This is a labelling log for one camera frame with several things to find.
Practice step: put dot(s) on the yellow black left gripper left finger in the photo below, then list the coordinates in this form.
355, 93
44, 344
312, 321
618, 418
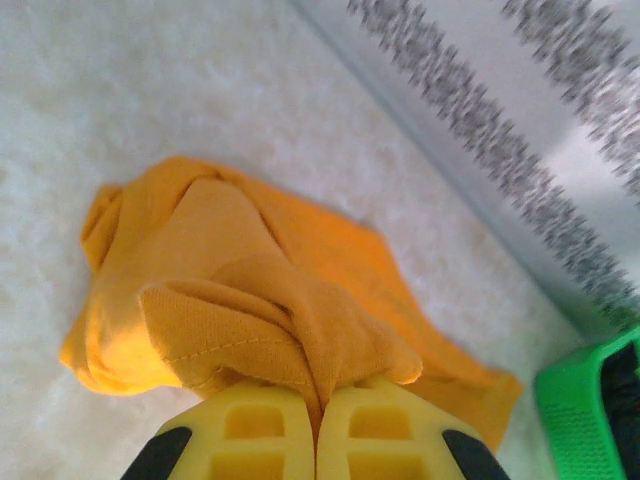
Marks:
260, 450

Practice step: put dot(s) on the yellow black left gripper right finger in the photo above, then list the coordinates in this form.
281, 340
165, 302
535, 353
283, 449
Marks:
380, 450

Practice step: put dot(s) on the orange t-shirt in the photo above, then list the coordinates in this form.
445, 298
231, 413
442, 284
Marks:
225, 250

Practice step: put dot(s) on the green plastic basket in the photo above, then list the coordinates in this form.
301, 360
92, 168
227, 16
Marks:
575, 425

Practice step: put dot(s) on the black t-shirt pile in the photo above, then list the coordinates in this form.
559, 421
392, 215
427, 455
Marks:
627, 400

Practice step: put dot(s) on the aluminium frame rail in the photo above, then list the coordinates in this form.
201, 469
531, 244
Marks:
450, 160

